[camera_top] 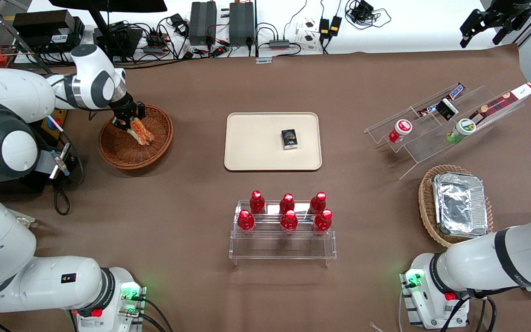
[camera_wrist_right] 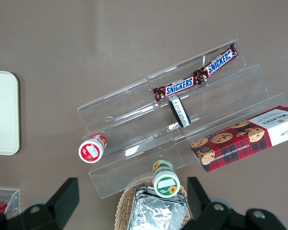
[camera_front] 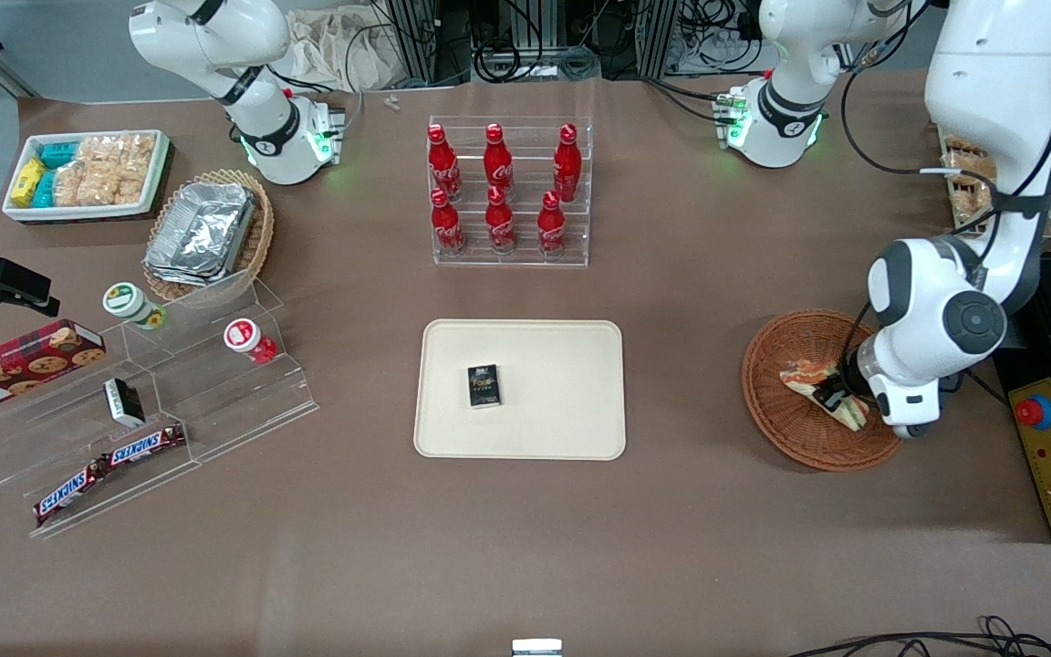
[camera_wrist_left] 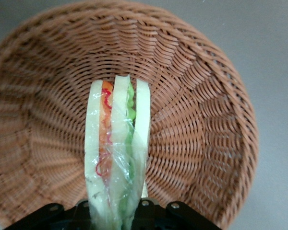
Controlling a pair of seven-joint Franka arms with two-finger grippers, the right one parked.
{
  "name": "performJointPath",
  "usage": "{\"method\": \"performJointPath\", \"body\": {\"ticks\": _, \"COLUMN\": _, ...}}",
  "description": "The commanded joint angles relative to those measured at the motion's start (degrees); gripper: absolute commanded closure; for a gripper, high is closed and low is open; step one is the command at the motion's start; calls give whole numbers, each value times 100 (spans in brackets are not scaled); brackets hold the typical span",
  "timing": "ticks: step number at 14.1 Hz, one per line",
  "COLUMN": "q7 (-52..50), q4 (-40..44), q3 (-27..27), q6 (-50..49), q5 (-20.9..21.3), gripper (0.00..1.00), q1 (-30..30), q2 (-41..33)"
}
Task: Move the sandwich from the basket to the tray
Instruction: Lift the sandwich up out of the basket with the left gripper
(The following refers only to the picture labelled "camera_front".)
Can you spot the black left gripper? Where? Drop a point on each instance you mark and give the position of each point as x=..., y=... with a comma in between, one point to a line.
x=848, y=376

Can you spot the triangular sandwich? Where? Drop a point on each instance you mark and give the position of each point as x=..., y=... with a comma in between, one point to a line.
x=804, y=374

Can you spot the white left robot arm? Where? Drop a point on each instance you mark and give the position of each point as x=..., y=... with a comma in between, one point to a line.
x=991, y=91

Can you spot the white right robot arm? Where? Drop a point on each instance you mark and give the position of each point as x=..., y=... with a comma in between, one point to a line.
x=215, y=36

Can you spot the brown wicker basket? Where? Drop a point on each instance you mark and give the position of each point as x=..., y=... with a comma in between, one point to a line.
x=781, y=429

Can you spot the light wicker basket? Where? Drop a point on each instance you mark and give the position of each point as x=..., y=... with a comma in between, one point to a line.
x=261, y=237

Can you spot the beige plastic tray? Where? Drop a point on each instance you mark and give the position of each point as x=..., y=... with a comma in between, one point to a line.
x=553, y=401

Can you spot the red tartan cookie box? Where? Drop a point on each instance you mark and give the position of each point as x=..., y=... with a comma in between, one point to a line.
x=24, y=367

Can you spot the green lid cup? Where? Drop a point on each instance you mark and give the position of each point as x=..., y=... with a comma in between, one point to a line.
x=127, y=301

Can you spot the white rectangular snack bin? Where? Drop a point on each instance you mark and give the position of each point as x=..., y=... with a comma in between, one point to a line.
x=88, y=212

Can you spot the teal snack pack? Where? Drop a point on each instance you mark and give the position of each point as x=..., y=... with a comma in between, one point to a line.
x=58, y=154
x=45, y=190

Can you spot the yellow snack pack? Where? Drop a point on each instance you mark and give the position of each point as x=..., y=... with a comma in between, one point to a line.
x=27, y=182

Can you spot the clear rice cracker bag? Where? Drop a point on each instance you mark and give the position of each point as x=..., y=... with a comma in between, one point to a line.
x=92, y=187
x=119, y=152

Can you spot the small black white box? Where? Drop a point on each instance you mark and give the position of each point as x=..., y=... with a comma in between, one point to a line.
x=125, y=401

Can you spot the stacked aluminium foil trays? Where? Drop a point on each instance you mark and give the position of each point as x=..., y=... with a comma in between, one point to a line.
x=202, y=233

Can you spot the Snickers chocolate bar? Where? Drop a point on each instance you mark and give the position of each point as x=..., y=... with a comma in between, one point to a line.
x=147, y=445
x=69, y=491

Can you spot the clear acrylic step shelf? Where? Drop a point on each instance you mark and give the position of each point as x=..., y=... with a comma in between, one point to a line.
x=215, y=401

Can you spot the red lid cup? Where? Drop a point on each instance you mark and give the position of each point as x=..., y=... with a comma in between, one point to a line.
x=243, y=336

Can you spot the wrapped bread pieces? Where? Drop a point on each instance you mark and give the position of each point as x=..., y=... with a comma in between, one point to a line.
x=968, y=173

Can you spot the red cola bottle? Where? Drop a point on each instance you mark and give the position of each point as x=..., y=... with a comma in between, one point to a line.
x=499, y=225
x=550, y=228
x=497, y=164
x=567, y=166
x=446, y=226
x=442, y=164

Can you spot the small black printed box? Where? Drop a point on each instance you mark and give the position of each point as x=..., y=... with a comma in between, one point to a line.
x=483, y=386

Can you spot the clear acrylic bottle rack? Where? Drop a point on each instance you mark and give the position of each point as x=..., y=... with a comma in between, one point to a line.
x=525, y=233

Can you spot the beige cloth bag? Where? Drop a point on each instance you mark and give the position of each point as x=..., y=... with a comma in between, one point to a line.
x=334, y=50

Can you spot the small white silver object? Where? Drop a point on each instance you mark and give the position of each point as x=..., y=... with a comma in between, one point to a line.
x=536, y=648

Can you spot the aluminium frame post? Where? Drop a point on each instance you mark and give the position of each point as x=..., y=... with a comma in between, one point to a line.
x=416, y=41
x=660, y=36

